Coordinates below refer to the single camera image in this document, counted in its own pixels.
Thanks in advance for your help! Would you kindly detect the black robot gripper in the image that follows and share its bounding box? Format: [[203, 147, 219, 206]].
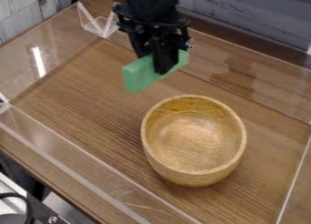
[[114, 4, 191, 75]]

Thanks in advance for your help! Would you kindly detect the green rectangular block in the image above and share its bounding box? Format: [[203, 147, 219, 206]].
[[122, 50, 190, 93]]

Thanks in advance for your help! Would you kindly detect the light brown wooden bowl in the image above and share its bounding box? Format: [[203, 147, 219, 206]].
[[142, 95, 247, 187]]

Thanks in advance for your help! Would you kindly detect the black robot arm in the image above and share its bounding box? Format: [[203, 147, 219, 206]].
[[112, 0, 191, 75]]

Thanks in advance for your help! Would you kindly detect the clear acrylic corner bracket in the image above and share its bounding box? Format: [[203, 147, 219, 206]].
[[76, 2, 119, 39]]

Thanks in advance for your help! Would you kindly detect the clear acrylic tray wall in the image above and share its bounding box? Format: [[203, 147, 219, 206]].
[[0, 7, 311, 224]]

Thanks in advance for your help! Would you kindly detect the black cable lower left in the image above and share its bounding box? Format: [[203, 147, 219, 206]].
[[0, 192, 34, 224]]

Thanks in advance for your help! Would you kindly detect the black metal table bracket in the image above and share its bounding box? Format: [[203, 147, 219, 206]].
[[27, 197, 70, 224]]

